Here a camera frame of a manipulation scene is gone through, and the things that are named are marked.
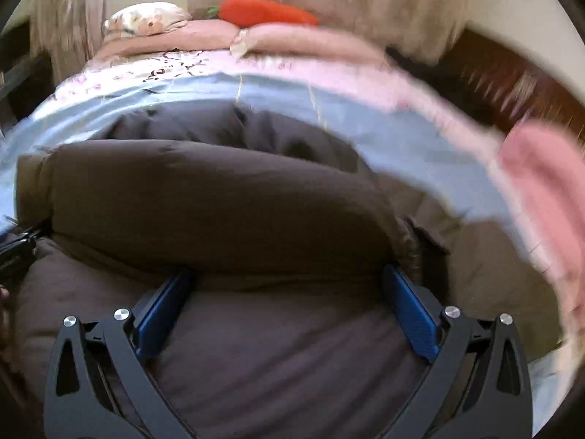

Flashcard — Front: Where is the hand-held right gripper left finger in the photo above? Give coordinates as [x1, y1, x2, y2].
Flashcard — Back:
[42, 267, 198, 439]

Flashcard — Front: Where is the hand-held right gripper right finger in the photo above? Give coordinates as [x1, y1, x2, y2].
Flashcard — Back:
[381, 264, 535, 439]

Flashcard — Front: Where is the light blue bed sheet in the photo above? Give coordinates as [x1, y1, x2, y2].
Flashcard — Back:
[0, 71, 577, 426]

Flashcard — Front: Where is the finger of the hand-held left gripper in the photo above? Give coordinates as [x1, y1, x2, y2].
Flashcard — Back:
[0, 225, 46, 284]

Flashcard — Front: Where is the dark brown padded coat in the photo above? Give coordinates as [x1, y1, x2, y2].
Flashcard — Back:
[10, 101, 565, 439]

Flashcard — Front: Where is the orange carrot plush toy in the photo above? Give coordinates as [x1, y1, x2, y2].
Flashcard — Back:
[207, 0, 320, 29]

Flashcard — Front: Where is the dark wooden bed frame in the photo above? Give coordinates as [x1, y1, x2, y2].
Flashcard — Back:
[388, 27, 585, 140]

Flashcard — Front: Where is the pink printed bed cover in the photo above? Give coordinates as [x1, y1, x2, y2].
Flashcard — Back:
[50, 46, 581, 367]

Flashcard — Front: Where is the pink towel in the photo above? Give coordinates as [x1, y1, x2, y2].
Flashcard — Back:
[498, 121, 585, 293]

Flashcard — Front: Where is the floral pillow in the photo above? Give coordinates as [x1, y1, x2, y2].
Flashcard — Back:
[103, 2, 192, 37]

